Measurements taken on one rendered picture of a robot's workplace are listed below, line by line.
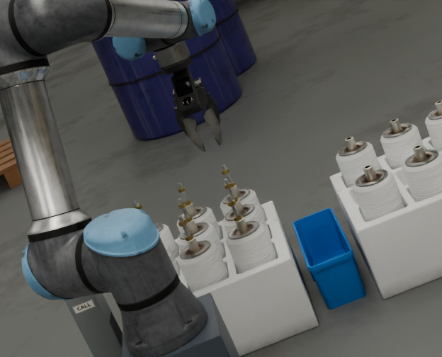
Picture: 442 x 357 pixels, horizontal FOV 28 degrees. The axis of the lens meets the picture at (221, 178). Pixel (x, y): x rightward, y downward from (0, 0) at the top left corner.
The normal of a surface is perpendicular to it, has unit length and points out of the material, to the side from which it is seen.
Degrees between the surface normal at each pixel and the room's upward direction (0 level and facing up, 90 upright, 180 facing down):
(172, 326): 73
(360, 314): 0
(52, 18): 88
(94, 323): 90
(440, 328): 0
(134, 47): 90
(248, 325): 90
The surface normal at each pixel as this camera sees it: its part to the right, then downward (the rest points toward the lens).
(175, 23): 0.85, 0.28
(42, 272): -0.52, 0.13
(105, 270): -0.43, 0.41
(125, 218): -0.27, -0.89
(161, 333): -0.05, 0.02
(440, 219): 0.04, 0.31
